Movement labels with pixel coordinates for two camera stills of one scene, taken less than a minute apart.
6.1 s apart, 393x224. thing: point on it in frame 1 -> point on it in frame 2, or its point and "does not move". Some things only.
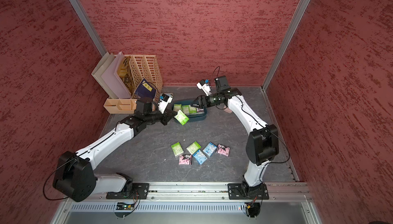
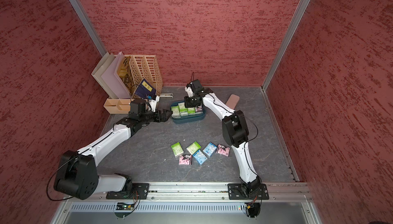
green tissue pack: (177, 149) does not move
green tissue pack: (181, 117) -> (183, 111)
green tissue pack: (192, 110) does not move
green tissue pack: (177, 107) does not move
